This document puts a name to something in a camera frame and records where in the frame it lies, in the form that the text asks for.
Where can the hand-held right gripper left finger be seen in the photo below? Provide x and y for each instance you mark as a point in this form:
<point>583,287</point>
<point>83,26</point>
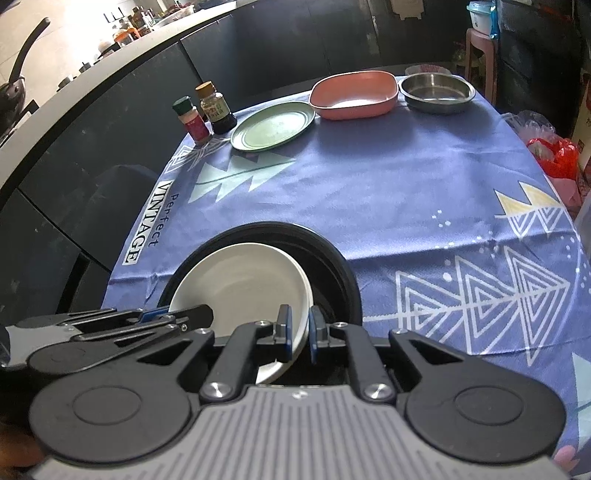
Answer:
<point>285,334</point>

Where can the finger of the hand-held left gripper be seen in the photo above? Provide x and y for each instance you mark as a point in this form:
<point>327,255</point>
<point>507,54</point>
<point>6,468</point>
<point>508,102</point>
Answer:
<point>154,314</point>
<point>194,316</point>

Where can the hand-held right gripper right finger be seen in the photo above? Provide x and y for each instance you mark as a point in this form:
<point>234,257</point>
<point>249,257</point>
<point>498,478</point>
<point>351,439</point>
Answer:
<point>316,337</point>

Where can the white plate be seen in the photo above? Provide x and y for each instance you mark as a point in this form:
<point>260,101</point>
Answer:
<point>231,286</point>

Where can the black plate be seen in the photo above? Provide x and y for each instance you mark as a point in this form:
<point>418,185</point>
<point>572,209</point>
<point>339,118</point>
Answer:
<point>332,277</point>

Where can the green plate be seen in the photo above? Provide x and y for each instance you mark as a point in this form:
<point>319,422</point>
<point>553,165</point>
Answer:
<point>272,127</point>

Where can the stainless steel bowl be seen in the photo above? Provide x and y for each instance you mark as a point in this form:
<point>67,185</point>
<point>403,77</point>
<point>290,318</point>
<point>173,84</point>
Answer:
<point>436,94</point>

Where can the blue printed tablecloth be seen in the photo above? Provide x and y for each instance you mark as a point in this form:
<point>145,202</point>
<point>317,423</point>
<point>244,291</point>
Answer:
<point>369,194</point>

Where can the green-capped spice bottle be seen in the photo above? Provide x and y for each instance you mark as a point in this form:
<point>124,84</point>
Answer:
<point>194,122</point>

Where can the brown-capped soy sauce bottle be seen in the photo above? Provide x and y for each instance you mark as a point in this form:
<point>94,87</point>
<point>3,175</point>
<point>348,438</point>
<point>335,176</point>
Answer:
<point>217,113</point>

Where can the grey kitchen counter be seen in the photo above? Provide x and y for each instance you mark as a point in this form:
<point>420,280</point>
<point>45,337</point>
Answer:
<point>115,76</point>

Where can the black frying pan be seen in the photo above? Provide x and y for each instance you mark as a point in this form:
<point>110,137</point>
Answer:
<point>11,99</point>

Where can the white trash bin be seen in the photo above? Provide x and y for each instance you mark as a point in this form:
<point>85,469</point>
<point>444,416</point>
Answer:
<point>427,69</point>

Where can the row of condiment jars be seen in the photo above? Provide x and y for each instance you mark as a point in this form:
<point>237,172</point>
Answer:
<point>134,23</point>

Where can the red plastic bag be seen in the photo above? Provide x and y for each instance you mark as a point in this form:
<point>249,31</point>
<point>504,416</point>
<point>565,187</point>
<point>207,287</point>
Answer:
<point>556,157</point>

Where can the clear plastic bag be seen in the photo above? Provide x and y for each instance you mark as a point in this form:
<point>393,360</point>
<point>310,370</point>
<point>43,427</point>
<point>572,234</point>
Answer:
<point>531,122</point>

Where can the pink plastic stool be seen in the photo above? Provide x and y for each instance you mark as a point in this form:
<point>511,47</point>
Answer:
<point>480,55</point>

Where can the beige hanging board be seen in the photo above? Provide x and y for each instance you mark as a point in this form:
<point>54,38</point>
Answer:
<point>406,9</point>

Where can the white lidded container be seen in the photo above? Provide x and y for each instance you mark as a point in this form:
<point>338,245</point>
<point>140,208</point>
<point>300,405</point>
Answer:
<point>479,16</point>

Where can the blue plastic bag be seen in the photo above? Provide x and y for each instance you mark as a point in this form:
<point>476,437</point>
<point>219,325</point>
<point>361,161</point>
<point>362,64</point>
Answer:
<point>495,23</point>

